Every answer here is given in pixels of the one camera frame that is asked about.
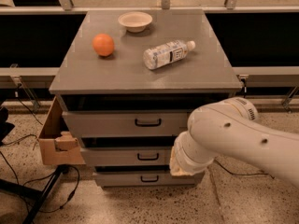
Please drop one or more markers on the foam-covered gripper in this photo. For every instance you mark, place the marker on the foam-covered gripper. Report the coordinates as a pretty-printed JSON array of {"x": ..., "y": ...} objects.
[{"x": 181, "y": 154}]

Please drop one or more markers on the grey top drawer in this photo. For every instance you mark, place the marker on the grey top drawer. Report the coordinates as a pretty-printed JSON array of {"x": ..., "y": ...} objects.
[{"x": 122, "y": 124}]

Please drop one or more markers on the grey drawer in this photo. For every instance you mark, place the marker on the grey drawer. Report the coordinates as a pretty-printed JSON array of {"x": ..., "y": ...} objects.
[
  {"x": 134, "y": 156},
  {"x": 146, "y": 178},
  {"x": 122, "y": 124}
]

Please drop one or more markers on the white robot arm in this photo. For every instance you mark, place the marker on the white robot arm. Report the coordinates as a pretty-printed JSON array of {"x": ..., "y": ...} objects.
[{"x": 230, "y": 128}]

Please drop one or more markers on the grey bottom drawer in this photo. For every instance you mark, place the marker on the grey bottom drawer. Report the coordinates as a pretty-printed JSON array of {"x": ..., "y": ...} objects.
[{"x": 146, "y": 178}]

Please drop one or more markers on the grey middle drawer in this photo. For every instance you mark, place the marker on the grey middle drawer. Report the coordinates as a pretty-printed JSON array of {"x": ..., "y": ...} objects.
[{"x": 134, "y": 156}]

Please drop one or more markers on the grey drawer cabinet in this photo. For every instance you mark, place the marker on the grey drawer cabinet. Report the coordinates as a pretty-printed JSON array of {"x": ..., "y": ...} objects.
[{"x": 121, "y": 82}]

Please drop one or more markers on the clear plastic water bottle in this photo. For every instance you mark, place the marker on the clear plastic water bottle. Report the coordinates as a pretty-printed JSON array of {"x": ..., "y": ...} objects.
[{"x": 167, "y": 53}]

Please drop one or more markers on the cardboard box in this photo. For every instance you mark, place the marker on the cardboard box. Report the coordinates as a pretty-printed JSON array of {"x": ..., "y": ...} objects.
[{"x": 57, "y": 145}]

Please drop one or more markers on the orange fruit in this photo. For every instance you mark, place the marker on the orange fruit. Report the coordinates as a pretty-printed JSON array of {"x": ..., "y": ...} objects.
[{"x": 103, "y": 45}]

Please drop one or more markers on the beige bowl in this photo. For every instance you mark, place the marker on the beige bowl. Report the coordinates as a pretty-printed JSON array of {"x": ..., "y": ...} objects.
[{"x": 135, "y": 22}]

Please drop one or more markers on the black stand base left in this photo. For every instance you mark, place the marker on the black stand base left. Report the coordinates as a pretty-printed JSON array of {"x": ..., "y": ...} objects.
[{"x": 33, "y": 198}]

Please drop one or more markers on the black top drawer handle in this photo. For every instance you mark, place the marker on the black top drawer handle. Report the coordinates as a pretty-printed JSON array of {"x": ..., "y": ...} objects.
[{"x": 148, "y": 123}]

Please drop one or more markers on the metal guard rail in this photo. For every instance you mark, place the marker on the metal guard rail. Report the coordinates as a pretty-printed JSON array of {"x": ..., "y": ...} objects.
[{"x": 149, "y": 3}]

